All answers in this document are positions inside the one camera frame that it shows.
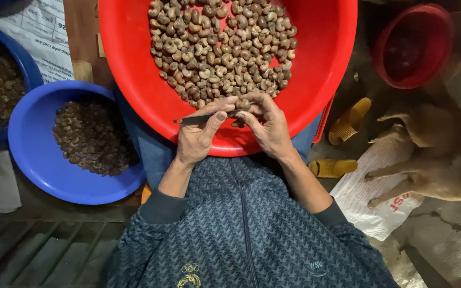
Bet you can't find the small blue plastic basin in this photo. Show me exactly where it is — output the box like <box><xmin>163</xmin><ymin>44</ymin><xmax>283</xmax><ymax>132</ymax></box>
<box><xmin>8</xmin><ymin>80</ymin><xmax>147</xmax><ymax>206</ymax></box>

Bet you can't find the heap of unpeeled cashew nuts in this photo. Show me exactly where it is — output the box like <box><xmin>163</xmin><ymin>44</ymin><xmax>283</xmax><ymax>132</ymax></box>
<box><xmin>148</xmin><ymin>0</ymin><xmax>298</xmax><ymax>110</ymax></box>

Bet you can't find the brown wooden board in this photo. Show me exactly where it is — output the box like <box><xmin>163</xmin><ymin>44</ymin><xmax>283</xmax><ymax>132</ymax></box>
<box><xmin>62</xmin><ymin>0</ymin><xmax>116</xmax><ymax>89</ymax></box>

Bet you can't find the white sack with grey print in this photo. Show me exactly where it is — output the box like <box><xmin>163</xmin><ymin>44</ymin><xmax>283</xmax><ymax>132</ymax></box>
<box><xmin>0</xmin><ymin>0</ymin><xmax>75</xmax><ymax>85</ymax></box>

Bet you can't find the large red plastic basin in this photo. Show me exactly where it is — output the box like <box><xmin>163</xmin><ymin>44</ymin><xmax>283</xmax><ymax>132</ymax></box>
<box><xmin>98</xmin><ymin>0</ymin><xmax>358</xmax><ymax>157</ymax></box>

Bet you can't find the large blue plastic basin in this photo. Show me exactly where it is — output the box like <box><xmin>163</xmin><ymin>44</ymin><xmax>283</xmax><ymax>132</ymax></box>
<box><xmin>0</xmin><ymin>15</ymin><xmax>45</xmax><ymax>147</ymax></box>

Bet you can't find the dark patterned zip jacket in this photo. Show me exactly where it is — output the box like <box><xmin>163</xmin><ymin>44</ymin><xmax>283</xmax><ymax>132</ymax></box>
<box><xmin>106</xmin><ymin>155</ymin><xmax>400</xmax><ymax>288</ymax></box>

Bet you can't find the yellow woven slipper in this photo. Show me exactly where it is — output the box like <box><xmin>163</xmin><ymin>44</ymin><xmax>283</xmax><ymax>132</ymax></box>
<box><xmin>328</xmin><ymin>97</ymin><xmax>372</xmax><ymax>146</ymax></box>
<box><xmin>308</xmin><ymin>159</ymin><xmax>358</xmax><ymax>178</ymax></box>

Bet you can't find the pile of dark cashew kernels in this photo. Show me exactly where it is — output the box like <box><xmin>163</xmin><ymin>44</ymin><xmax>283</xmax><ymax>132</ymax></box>
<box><xmin>52</xmin><ymin>100</ymin><xmax>140</xmax><ymax>177</ymax></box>

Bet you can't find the red plastic basket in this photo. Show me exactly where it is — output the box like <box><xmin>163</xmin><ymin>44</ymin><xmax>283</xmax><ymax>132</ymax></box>
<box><xmin>312</xmin><ymin>95</ymin><xmax>335</xmax><ymax>144</ymax></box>

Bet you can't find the red plastic bucket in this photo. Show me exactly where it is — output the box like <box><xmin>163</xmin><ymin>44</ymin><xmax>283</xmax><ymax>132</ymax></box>
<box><xmin>372</xmin><ymin>3</ymin><xmax>455</xmax><ymax>90</ymax></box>

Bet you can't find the dark slatted grate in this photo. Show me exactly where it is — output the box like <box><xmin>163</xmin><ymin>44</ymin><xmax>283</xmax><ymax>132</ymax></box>
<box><xmin>0</xmin><ymin>217</ymin><xmax>120</xmax><ymax>288</ymax></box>

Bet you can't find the tan dog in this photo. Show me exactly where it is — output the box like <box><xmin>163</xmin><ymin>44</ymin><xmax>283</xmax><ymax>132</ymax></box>
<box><xmin>364</xmin><ymin>56</ymin><xmax>461</xmax><ymax>209</ymax></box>

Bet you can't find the small metal peeling knife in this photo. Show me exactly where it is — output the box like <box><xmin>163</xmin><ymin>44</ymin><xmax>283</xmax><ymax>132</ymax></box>
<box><xmin>173</xmin><ymin>109</ymin><xmax>244</xmax><ymax>125</ymax></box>

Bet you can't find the white sack with red print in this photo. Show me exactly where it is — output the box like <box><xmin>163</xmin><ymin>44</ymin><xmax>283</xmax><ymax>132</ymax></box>
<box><xmin>329</xmin><ymin>135</ymin><xmax>424</xmax><ymax>242</ymax></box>

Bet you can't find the person's right hand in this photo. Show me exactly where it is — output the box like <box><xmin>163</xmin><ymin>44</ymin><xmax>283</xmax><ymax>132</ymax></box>
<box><xmin>231</xmin><ymin>92</ymin><xmax>297</xmax><ymax>163</ymax></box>

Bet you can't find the person's left hand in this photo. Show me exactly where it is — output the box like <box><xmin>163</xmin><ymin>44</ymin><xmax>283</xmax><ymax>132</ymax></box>
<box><xmin>174</xmin><ymin>95</ymin><xmax>240</xmax><ymax>165</ymax></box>

